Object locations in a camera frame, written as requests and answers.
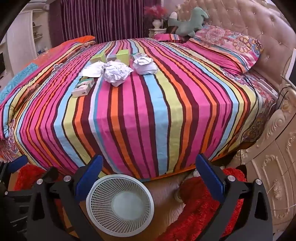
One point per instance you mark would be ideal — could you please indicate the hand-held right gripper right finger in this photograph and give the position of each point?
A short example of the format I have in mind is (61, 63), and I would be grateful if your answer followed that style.
(208, 173)

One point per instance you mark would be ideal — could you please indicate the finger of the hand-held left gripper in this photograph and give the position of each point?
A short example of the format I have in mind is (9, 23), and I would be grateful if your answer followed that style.
(49, 173)
(19, 161)

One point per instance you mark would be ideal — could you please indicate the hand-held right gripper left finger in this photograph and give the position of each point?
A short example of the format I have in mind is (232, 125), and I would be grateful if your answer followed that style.
(92, 172)

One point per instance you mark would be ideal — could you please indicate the white mesh basket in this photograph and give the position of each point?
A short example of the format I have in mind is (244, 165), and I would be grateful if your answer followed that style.
(99, 197)

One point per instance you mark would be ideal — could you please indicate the white cardboard box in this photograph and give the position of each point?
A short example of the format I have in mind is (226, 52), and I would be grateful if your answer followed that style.
(79, 91)

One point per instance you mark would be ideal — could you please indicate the green and white box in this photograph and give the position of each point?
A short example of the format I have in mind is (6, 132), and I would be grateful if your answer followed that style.
(87, 82)

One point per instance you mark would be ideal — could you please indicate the large white paper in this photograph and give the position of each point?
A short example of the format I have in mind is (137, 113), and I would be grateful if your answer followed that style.
(116, 74)

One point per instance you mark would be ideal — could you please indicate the white plastic packet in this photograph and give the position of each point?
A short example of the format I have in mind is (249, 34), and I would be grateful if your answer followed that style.
(92, 70)
(146, 69)

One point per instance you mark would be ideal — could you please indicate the green cardboard box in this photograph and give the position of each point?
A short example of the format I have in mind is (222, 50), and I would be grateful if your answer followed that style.
(98, 57)
(122, 55)

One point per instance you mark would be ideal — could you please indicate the small grey box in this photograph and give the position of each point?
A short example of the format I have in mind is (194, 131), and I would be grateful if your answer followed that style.
(111, 58)

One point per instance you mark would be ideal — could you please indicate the small white paper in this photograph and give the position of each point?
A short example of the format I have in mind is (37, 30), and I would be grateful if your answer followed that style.
(142, 60)

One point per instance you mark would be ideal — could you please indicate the red shaggy rug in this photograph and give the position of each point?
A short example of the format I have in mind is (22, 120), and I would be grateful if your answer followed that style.
(208, 220)

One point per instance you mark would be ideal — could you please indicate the cream carved bedside cabinet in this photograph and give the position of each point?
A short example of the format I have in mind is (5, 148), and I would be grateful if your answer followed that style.
(277, 162)

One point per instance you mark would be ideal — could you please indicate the striped colourful bedsheet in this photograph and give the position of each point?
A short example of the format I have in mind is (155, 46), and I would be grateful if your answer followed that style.
(150, 115)

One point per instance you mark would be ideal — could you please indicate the white shelf cabinet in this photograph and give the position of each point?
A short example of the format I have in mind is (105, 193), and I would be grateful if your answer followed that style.
(20, 39)

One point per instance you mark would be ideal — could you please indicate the pink floral pillow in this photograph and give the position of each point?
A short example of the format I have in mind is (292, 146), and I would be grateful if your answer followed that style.
(226, 46)

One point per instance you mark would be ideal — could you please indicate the pink striped pillow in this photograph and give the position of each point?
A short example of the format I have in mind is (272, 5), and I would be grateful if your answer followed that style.
(168, 37)

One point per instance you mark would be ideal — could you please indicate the green plush dinosaur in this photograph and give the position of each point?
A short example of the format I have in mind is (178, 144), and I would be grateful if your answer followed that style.
(187, 26)

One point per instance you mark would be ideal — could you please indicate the small white nightstand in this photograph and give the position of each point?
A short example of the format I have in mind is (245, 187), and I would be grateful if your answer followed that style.
(157, 31)

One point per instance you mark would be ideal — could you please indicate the purple curtain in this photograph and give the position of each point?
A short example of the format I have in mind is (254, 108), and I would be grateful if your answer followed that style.
(104, 18)

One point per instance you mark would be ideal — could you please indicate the white vase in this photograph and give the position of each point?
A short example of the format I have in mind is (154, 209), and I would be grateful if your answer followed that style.
(157, 23)

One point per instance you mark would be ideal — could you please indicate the beige tufted headboard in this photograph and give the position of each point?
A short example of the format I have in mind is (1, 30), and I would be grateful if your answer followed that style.
(254, 20)

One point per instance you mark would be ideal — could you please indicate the pink flower bunch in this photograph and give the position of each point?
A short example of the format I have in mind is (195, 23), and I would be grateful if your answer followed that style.
(155, 11)

